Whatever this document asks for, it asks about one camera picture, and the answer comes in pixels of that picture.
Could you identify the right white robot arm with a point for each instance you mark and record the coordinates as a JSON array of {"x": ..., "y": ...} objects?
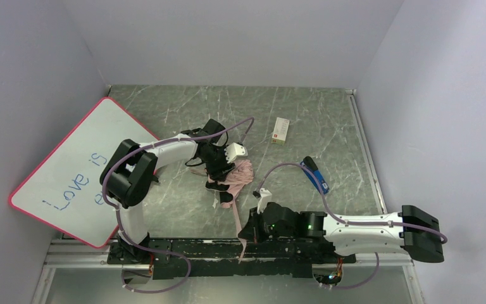
[{"x": 410, "y": 231}]

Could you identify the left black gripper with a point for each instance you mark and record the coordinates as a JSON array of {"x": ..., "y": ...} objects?
[{"x": 218, "y": 184}]

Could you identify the red framed whiteboard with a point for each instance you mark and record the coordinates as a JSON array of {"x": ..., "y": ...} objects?
[{"x": 64, "y": 191}]

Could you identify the small white cardboard box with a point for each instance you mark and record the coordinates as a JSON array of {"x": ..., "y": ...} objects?
[{"x": 280, "y": 131}]

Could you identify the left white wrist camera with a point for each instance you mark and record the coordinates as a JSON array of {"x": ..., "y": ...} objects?
[{"x": 234, "y": 151}]

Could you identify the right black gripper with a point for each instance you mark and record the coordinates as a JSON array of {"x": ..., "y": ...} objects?
[{"x": 253, "y": 226}]

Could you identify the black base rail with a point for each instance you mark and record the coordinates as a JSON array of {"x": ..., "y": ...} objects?
[{"x": 175, "y": 258}]

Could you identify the aluminium frame rail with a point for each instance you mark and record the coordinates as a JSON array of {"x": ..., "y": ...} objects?
[{"x": 76, "y": 273}]

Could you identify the blue marker pen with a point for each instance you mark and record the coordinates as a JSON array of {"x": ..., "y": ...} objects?
[{"x": 314, "y": 174}]

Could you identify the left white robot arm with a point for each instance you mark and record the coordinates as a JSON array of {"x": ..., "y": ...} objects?
[{"x": 128, "y": 175}]

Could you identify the pink and black umbrella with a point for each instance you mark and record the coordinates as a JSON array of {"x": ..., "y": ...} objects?
[{"x": 227, "y": 191}]

